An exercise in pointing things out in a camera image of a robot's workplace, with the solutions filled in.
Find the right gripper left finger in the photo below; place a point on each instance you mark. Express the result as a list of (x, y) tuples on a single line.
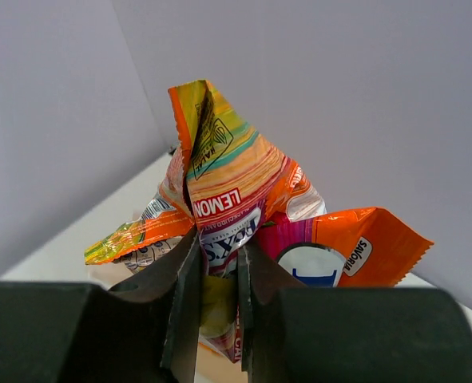
[(143, 329)]

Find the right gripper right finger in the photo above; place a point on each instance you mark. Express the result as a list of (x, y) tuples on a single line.
[(294, 333)]

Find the colourful Fox's candy bag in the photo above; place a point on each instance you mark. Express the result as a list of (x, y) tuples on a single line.
[(232, 185)]

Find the tan bag corner sliver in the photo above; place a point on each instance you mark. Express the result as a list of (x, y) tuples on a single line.
[(217, 368)]

